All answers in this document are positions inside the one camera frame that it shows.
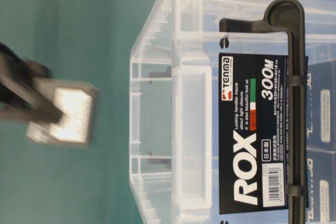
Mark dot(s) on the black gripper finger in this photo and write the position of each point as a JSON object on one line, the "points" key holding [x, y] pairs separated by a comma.
{"points": [[25, 70], [40, 109]]}

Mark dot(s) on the clear plastic storage case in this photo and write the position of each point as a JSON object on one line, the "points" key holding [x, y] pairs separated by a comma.
{"points": [[173, 120]]}

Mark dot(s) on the dark blue box upper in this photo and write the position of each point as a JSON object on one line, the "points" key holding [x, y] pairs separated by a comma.
{"points": [[320, 120]]}

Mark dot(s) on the dark blue box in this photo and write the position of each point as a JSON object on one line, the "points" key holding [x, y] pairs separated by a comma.
{"points": [[320, 120], [321, 185]]}

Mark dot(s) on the dark blue box lower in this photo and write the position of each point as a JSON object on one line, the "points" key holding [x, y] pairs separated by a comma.
{"points": [[321, 185]]}

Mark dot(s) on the black ROX product label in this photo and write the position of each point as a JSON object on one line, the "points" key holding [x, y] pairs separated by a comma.
{"points": [[253, 133]]}

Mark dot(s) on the black case locking handle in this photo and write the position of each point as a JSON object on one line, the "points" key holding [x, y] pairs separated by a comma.
{"points": [[287, 16]]}

